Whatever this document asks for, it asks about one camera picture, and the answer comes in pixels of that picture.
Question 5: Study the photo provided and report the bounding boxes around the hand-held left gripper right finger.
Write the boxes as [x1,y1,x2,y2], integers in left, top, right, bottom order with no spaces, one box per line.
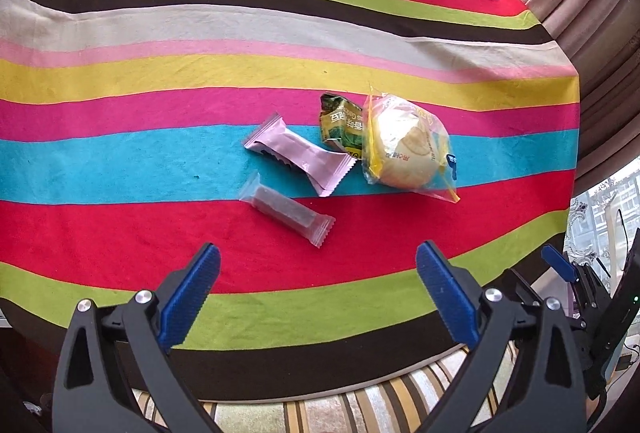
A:
[416,240,587,433]

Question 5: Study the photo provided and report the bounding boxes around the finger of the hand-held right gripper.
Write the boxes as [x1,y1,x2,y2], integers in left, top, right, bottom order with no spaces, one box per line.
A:
[506,267,548,309]
[541,243,612,316]

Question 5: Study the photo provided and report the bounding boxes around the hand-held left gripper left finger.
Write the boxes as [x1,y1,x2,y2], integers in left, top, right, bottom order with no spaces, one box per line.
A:
[52,242,222,433]

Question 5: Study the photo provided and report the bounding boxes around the clear packet with brown bar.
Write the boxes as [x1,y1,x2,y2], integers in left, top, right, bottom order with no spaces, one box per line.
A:
[238,172,337,250]

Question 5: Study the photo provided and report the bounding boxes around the round bun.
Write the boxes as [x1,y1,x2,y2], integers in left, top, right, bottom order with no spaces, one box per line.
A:
[361,86,461,204]

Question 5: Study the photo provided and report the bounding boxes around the pink snack packet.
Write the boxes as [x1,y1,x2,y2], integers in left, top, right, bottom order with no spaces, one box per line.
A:
[242,112,358,198]

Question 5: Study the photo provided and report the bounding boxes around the green snack packet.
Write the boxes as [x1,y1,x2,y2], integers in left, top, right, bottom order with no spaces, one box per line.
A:
[319,92,367,160]

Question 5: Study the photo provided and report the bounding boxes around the pink-brown curtain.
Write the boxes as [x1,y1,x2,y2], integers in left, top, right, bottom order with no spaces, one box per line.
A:
[492,0,640,196]

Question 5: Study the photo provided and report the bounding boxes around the colourful striped tablecloth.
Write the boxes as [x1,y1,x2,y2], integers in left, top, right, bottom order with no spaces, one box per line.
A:
[0,0,581,401]

